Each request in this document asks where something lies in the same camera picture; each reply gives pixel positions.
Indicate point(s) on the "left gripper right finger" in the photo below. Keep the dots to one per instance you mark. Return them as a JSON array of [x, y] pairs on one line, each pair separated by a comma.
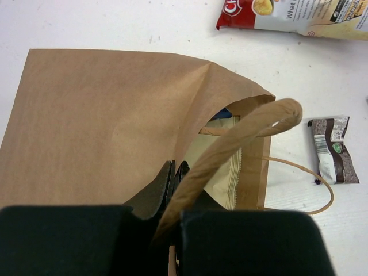
[[214, 241]]

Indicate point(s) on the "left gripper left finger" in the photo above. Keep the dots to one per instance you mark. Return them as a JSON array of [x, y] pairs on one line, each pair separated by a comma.
[[88, 240]]

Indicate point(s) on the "cream snack packet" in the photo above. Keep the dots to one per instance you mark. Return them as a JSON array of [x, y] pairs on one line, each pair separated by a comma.
[[220, 192]]

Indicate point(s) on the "brown paper bag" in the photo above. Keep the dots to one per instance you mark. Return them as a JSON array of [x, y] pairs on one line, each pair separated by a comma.
[[94, 127]]

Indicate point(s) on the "blue snack bag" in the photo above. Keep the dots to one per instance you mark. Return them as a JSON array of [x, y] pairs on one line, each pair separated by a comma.
[[222, 114]]

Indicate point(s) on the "brown M&M's packet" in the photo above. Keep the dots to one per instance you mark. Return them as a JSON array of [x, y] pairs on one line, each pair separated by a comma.
[[335, 162]]

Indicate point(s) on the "red snack packet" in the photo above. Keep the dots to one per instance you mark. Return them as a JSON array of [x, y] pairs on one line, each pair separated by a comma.
[[337, 19]]

